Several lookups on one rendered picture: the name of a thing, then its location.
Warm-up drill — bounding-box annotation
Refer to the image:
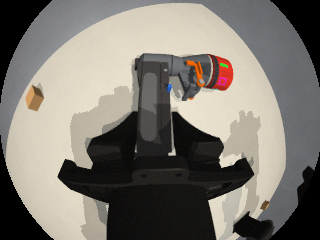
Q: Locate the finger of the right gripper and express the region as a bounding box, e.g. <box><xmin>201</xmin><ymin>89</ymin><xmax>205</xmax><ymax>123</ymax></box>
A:
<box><xmin>297</xmin><ymin>181</ymin><xmax>308</xmax><ymax>203</ymax></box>
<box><xmin>303</xmin><ymin>165</ymin><xmax>315</xmax><ymax>185</ymax></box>

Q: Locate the grey hose nozzle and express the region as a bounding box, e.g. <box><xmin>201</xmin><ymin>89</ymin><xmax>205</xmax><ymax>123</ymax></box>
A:
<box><xmin>135</xmin><ymin>53</ymin><xmax>233</xmax><ymax>157</ymax></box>

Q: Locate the small tan cube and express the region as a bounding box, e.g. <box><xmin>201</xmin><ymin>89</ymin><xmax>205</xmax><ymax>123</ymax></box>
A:
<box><xmin>260</xmin><ymin>200</ymin><xmax>271</xmax><ymax>211</ymax></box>
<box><xmin>25</xmin><ymin>85</ymin><xmax>44</xmax><ymax>111</ymax></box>

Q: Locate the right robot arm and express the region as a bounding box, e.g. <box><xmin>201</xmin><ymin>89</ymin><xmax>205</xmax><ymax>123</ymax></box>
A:
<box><xmin>232</xmin><ymin>212</ymin><xmax>275</xmax><ymax>240</ymax></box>

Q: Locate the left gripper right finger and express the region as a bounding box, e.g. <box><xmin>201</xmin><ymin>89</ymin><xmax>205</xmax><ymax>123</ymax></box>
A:
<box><xmin>172</xmin><ymin>112</ymin><xmax>224</xmax><ymax>171</ymax></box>

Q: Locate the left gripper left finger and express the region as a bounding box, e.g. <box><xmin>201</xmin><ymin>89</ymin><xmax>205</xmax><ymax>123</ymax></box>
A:
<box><xmin>87</xmin><ymin>111</ymin><xmax>137</xmax><ymax>173</ymax></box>

